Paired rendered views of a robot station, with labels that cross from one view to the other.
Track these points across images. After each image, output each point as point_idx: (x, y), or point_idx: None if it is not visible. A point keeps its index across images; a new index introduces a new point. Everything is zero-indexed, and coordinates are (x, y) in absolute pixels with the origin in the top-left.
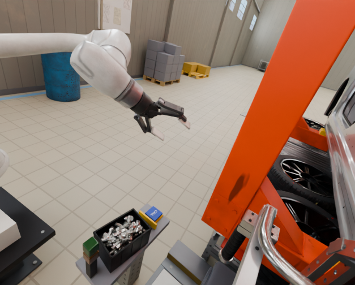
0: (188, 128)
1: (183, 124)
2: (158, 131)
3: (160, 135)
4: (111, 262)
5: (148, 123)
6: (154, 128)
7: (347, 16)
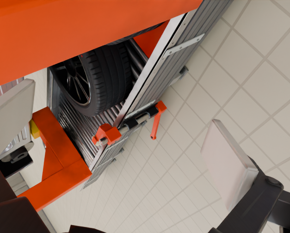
0: (27, 80)
1: (10, 95)
2: (214, 172)
3: (216, 142)
4: None
5: (237, 226)
6: (225, 193)
7: None
